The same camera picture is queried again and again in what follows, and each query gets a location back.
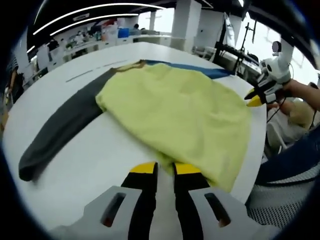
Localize white pillar by window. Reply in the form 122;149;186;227
171;6;200;51

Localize blue storage bin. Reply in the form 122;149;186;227
117;27;130;39

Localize yellow garment with dark sleeves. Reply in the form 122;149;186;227
18;59;252;194

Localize person's blue jeans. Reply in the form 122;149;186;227
254;129;320;186

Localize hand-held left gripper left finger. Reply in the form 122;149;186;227
49;161;159;240

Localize white lab counter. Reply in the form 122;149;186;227
29;34;173;76

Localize short curved ceiling light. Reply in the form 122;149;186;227
48;13;140;37

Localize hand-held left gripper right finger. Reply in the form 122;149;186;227
172;162;283;240

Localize white mesh office chair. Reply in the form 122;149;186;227
246;172;320;231

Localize long curved ceiling light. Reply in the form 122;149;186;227
32;3;166;35

